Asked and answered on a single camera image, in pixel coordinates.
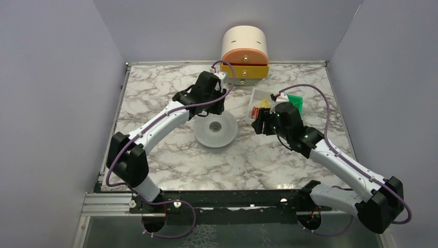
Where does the green plastic bin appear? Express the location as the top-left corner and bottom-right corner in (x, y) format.
(287, 94), (303, 115)

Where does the white plastic bin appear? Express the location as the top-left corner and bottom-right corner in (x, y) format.
(245, 87), (278, 125)

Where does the white plastic cable spool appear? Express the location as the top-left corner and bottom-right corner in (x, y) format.
(193, 111), (238, 148)

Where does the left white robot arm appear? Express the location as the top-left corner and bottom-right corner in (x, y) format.
(106, 71), (228, 202)

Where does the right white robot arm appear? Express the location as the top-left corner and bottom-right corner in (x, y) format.
(251, 102), (405, 234)

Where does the cream mini drawer cabinet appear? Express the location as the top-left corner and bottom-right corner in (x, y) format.
(221, 25), (269, 86)

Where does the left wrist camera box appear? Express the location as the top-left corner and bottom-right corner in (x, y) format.
(209, 67), (228, 85)

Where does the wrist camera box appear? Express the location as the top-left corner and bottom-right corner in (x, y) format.
(209, 67), (228, 85)
(271, 92), (289, 105)

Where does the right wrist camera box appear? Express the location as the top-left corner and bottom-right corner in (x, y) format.
(271, 92), (289, 105)

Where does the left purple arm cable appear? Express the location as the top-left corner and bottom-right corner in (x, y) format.
(105, 60), (236, 187)

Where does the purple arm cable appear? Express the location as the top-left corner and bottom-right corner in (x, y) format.
(278, 84), (413, 225)
(105, 60), (236, 187)

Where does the aluminium table frame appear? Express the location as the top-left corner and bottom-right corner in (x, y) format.
(72, 61), (387, 248)

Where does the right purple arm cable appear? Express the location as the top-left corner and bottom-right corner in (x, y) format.
(278, 84), (413, 225)

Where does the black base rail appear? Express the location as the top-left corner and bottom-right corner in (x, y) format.
(92, 183), (333, 227)

